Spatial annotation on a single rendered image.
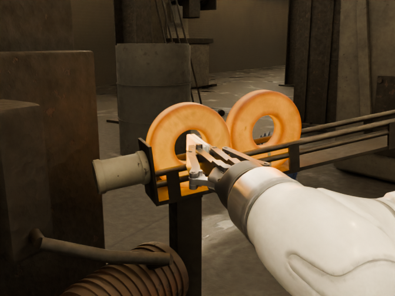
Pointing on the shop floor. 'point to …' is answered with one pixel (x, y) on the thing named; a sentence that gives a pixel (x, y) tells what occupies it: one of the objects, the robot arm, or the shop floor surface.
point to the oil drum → (150, 88)
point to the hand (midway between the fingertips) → (197, 148)
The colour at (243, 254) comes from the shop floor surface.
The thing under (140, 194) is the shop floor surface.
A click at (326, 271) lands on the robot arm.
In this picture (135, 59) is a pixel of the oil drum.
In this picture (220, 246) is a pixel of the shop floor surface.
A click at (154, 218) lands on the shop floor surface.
